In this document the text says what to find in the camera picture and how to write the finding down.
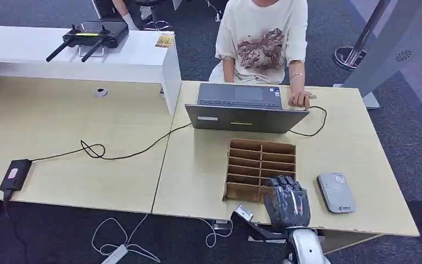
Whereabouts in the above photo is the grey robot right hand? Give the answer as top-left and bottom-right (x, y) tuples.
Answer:
(263, 175), (311, 230)

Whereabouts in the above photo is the person's left hand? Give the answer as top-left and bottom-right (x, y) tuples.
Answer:
(288, 90), (313, 110)

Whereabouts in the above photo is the white desk foot bar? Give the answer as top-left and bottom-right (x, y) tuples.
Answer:
(247, 236), (288, 244)

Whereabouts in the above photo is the grey card reader device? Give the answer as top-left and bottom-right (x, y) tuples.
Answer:
(316, 172), (357, 215)

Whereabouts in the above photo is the wooden slotted card box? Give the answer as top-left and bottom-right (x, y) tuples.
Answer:
(223, 137), (297, 204)

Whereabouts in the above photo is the grey open laptop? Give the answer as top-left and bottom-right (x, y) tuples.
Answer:
(185, 82), (310, 134)

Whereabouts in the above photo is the seated person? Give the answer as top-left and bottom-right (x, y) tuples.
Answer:
(208, 0), (314, 110)

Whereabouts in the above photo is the grey standing sign panel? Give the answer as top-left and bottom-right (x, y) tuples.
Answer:
(332, 0), (422, 110)

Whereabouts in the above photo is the small orange printed card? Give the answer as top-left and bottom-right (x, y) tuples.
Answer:
(154, 33), (174, 48)

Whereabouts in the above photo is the office chair base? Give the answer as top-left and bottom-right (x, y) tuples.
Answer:
(138, 0), (174, 32)

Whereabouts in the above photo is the white desk shelf riser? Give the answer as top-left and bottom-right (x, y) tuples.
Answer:
(0, 24), (182, 116)

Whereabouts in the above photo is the white power strip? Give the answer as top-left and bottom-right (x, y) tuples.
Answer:
(100, 244), (129, 264)

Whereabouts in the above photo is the person in background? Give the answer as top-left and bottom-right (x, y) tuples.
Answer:
(110, 0), (140, 31)

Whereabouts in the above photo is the black remote controller with antennas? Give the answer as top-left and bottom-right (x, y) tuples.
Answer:
(46, 20), (130, 63)

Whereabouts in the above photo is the black power adapter brick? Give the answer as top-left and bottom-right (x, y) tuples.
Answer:
(0, 158), (32, 193)

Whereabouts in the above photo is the short black looped cable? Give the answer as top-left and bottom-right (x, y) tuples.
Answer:
(289, 106), (328, 138)

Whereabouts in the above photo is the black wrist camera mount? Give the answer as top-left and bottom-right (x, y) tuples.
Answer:
(230, 212), (288, 241)

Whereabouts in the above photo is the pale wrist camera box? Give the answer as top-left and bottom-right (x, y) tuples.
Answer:
(234, 205), (254, 222)

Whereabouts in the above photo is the chrome stanchion post with base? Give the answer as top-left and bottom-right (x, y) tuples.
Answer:
(334, 0), (392, 71)

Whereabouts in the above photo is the short white looped cable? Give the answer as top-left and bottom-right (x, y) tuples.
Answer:
(201, 218), (234, 249)

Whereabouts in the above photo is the white plug with cable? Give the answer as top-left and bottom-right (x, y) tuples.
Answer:
(203, 0), (223, 22)

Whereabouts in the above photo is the long black laptop cable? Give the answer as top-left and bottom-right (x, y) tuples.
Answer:
(30, 123), (193, 161)

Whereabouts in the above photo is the long white floor cable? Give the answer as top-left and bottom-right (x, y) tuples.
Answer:
(91, 213), (161, 264)

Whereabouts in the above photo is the black adapter mains cable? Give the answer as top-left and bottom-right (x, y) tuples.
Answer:
(2, 189), (30, 264)

